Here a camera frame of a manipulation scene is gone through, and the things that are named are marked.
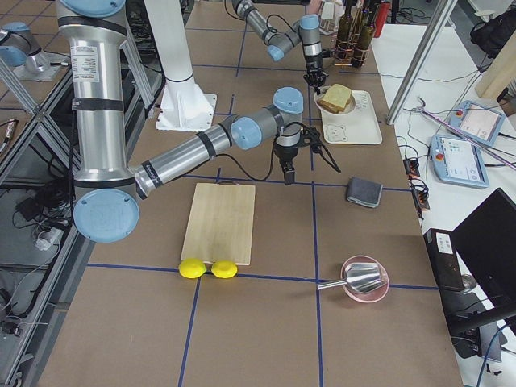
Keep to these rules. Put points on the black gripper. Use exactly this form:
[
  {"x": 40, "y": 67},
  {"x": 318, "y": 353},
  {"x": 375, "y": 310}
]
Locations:
[
  {"x": 313, "y": 64},
  {"x": 285, "y": 154}
]

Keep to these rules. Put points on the cream bear tray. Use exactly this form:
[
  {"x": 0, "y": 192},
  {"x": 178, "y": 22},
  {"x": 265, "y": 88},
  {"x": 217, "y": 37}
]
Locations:
[{"x": 360, "y": 127}]

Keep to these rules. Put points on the folded grey cloth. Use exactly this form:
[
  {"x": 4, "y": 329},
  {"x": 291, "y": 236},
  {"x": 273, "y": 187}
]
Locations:
[{"x": 363, "y": 192}]

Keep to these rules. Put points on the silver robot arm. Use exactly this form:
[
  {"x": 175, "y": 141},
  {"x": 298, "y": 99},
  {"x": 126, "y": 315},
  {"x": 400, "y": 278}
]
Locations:
[
  {"x": 305, "y": 32},
  {"x": 107, "y": 189}
]

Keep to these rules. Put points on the near teach pendant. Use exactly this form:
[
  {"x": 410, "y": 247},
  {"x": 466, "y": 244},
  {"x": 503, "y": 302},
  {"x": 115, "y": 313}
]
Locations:
[{"x": 458, "y": 162}]

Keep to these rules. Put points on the dark wine bottle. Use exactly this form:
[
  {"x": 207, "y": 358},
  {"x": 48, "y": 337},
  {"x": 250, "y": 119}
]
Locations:
[
  {"x": 345, "y": 24},
  {"x": 364, "y": 40}
]

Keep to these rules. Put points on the black computer box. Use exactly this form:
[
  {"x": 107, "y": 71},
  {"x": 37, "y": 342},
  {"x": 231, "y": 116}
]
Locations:
[{"x": 443, "y": 258}]

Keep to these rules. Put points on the pink bowl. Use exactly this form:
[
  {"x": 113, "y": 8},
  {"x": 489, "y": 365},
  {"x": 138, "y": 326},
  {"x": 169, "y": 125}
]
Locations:
[{"x": 377, "y": 294}]

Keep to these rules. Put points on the yellow lemon right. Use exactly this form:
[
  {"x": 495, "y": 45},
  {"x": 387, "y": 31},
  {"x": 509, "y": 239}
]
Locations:
[{"x": 224, "y": 269}]

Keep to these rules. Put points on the wooden cutting board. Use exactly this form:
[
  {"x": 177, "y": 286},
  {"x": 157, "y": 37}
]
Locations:
[{"x": 220, "y": 223}]

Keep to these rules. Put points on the black monitor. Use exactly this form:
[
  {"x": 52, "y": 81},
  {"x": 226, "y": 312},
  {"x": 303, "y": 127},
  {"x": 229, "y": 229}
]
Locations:
[{"x": 485, "y": 241}]

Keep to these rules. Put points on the white round plate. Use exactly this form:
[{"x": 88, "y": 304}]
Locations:
[{"x": 350, "y": 106}]

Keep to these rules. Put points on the metal scoop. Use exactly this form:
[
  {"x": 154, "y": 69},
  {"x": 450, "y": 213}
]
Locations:
[{"x": 360, "y": 277}]

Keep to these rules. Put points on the yellow lemon left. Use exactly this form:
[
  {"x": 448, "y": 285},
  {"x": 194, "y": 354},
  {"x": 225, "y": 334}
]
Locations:
[{"x": 192, "y": 268}]

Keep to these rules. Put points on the teach pendant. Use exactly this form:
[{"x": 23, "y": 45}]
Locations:
[
  {"x": 477, "y": 121},
  {"x": 458, "y": 162}
]

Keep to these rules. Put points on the yellow lemon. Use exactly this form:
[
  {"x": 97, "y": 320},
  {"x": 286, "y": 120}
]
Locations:
[
  {"x": 192, "y": 268},
  {"x": 224, "y": 269}
]

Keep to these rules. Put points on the copper wire bottle rack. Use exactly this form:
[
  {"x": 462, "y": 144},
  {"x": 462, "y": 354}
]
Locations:
[{"x": 357, "y": 24}]

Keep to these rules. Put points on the aluminium frame post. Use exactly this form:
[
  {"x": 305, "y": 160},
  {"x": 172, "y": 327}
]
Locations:
[{"x": 432, "y": 33}]

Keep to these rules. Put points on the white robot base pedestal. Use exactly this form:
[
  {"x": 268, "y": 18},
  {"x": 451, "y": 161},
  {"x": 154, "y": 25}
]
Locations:
[{"x": 184, "y": 106}]

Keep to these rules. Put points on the far teach pendant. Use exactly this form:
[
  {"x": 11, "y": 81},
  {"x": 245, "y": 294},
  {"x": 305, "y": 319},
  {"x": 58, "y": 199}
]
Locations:
[{"x": 477, "y": 121}]

